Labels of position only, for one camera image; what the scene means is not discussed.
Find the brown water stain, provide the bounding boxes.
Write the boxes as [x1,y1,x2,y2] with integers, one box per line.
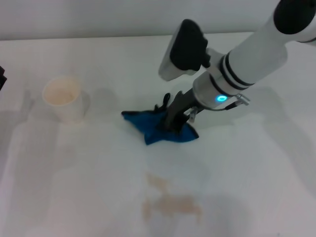
[141,172,203,221]

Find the white paper cup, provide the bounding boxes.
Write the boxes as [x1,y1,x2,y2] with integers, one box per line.
[41,76,86,123]

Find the grey right wrist cable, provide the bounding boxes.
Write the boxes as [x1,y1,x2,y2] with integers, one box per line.
[212,94,251,111]

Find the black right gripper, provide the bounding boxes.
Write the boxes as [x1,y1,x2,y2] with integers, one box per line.
[158,89,198,134]

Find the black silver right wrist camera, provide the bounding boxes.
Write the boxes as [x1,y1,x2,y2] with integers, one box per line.
[158,19,212,82]

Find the blue rag with black trim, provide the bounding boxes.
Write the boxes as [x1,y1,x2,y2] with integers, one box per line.
[121,92,200,146]

